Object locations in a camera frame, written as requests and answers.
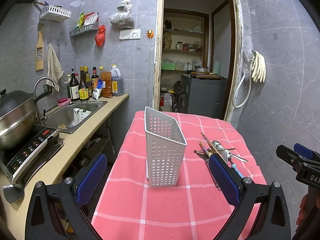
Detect pink sponge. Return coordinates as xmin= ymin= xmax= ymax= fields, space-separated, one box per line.
xmin=57 ymin=98 xmax=71 ymax=106

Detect snack packets on rack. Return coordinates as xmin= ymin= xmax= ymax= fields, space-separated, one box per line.
xmin=75 ymin=12 xmax=99 ymax=29

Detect black induction cooktop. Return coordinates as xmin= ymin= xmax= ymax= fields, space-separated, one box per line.
xmin=1 ymin=125 xmax=59 ymax=183

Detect yellow label sauce bottle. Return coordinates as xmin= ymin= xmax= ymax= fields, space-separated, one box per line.
xmin=78 ymin=66 xmax=89 ymax=101

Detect large oil jug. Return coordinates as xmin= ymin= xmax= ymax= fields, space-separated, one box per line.
xmin=110 ymin=64 xmax=124 ymax=96

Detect white jug in sink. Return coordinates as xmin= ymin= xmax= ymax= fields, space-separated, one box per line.
xmin=73 ymin=108 xmax=92 ymax=125

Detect person right hand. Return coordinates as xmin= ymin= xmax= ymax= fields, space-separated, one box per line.
xmin=296 ymin=194 xmax=308 ymax=225

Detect green box on shelf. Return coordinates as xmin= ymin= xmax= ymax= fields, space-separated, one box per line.
xmin=161 ymin=62 xmax=175 ymax=70

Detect grey cabinet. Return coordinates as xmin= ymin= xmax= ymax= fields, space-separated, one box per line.
xmin=178 ymin=74 xmax=227 ymax=119

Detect blue white packet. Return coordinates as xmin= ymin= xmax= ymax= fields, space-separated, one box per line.
xmin=92 ymin=79 xmax=103 ymax=100

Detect pink checked tablecloth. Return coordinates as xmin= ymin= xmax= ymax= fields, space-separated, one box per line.
xmin=92 ymin=111 xmax=265 ymax=239

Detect chrome faucet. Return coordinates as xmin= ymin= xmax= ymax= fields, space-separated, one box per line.
xmin=32 ymin=76 xmax=59 ymax=126

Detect red plastic bag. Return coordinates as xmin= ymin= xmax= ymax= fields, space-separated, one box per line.
xmin=95 ymin=24 xmax=106 ymax=47

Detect white hose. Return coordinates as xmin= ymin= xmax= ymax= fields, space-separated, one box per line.
xmin=231 ymin=55 xmax=256 ymax=109

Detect white plastic jug on floor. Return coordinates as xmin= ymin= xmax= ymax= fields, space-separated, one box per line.
xmin=160 ymin=93 xmax=172 ymax=112

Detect steel wok with lid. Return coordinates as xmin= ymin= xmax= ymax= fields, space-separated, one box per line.
xmin=1 ymin=89 xmax=52 ymax=151

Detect wooden shelf unit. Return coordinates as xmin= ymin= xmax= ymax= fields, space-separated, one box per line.
xmin=161 ymin=8 xmax=210 ymax=91

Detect red cap sauce bottle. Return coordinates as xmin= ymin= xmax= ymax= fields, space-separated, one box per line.
xmin=91 ymin=67 xmax=99 ymax=91

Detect orange wall hook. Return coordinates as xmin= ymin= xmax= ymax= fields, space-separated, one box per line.
xmin=146 ymin=30 xmax=154 ymax=38

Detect dark soy sauce bottle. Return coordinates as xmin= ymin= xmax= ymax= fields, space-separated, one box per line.
xmin=69 ymin=69 xmax=80 ymax=101

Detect beige hanging towel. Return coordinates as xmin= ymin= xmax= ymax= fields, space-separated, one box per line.
xmin=46 ymin=43 xmax=64 ymax=92

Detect large steel spoon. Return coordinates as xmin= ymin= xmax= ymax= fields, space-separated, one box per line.
xmin=212 ymin=140 xmax=248 ymax=163

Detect wooden grater board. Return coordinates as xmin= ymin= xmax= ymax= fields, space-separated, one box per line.
xmin=35 ymin=31 xmax=44 ymax=71

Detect grey wall shelf rack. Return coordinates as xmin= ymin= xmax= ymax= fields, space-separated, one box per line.
xmin=69 ymin=22 xmax=99 ymax=37

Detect white perforated utensil holder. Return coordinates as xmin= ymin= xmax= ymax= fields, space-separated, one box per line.
xmin=144 ymin=106 xmax=187 ymax=187

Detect stainless steel sink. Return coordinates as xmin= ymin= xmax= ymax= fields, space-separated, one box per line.
xmin=43 ymin=100 xmax=107 ymax=134

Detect cream rubber gloves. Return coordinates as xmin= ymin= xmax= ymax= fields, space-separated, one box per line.
xmin=251 ymin=51 xmax=266 ymax=83

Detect wooden chopstick purple band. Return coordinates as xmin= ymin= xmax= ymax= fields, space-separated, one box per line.
xmin=201 ymin=132 xmax=219 ymax=155

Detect white wall switch socket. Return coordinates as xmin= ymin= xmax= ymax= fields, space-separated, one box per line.
xmin=119 ymin=29 xmax=141 ymax=40

